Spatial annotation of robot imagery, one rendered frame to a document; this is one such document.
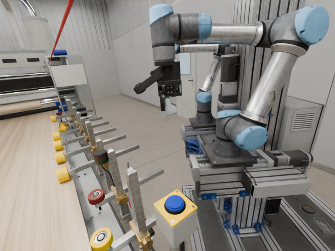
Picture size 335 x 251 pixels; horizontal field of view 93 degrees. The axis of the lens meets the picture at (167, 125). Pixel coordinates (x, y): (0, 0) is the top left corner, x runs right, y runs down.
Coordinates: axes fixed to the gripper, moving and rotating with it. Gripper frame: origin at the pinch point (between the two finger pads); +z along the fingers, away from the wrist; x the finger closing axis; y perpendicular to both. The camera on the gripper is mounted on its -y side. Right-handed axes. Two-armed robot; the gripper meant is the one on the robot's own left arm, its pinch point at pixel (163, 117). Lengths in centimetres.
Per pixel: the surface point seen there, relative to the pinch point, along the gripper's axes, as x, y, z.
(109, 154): 8.4, -26.8, 18.9
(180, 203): -32.7, 2.6, 8.5
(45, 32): 570, -377, -148
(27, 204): 5, -72, 42
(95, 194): 7, -38, 41
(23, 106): 190, -216, 26
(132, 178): -12.1, -12.5, 17.3
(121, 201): 6, -26, 46
